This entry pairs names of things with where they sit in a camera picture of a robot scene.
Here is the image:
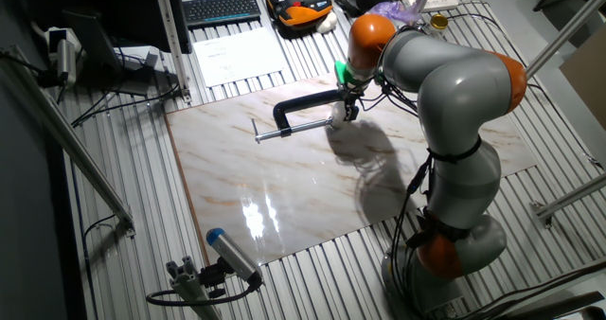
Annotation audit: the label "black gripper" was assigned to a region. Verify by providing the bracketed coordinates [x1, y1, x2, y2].
[339, 83, 366, 123]

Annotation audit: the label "jar with yellow lid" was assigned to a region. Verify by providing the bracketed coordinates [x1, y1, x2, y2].
[425, 13, 449, 40]

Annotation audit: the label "black metal C-clamp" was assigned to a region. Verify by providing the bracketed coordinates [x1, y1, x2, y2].
[250, 89, 347, 145]

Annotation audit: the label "marble pattern board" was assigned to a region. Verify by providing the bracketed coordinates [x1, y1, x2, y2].
[164, 63, 539, 267]

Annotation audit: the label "orange black teach pendant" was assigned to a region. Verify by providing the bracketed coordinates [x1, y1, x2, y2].
[263, 0, 334, 27]

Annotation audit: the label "purple plastic bag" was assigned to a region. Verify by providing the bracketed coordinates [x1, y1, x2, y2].
[367, 0, 421, 27]

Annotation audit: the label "white printed paper sheet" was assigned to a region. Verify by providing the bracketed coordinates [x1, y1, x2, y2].
[192, 27, 289, 88]

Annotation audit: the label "white power strip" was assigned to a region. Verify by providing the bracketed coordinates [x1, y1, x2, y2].
[406, 0, 460, 13]

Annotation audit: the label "black keyboard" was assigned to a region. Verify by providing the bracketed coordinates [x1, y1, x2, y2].
[182, 0, 262, 27]

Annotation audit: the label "aluminium profile upright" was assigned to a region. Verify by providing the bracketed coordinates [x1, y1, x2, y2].
[151, 0, 193, 104]

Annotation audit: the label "brown cardboard sheet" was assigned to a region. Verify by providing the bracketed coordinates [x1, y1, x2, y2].
[559, 35, 606, 132]

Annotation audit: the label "short aluminium profile stub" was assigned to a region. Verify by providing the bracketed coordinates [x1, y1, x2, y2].
[165, 256, 223, 320]

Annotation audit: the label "black monitor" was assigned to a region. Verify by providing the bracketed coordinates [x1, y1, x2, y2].
[13, 0, 193, 56]

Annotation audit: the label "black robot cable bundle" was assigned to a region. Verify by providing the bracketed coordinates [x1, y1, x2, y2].
[358, 24, 526, 320]

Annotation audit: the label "silver camera with blue cap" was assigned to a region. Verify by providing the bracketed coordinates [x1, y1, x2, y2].
[205, 227, 264, 287]

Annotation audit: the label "black camera clamp mount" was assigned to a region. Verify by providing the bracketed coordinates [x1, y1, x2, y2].
[198, 258, 233, 298]

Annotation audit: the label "black floor cables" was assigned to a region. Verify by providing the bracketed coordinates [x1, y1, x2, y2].
[70, 80, 181, 128]

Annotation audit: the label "aluminium post with foot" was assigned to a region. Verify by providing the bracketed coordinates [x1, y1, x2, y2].
[525, 0, 606, 78]

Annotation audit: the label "aluminium bar with bracket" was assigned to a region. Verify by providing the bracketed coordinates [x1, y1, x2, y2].
[529, 172, 606, 229]

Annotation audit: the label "black camera cable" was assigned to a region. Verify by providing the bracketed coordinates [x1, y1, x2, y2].
[145, 281, 261, 308]

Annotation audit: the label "long aluminium frame bar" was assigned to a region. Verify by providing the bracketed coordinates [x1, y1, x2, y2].
[0, 44, 137, 239]

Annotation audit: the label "silver camera on white bracket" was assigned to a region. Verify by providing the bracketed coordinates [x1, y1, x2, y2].
[45, 26, 82, 87]

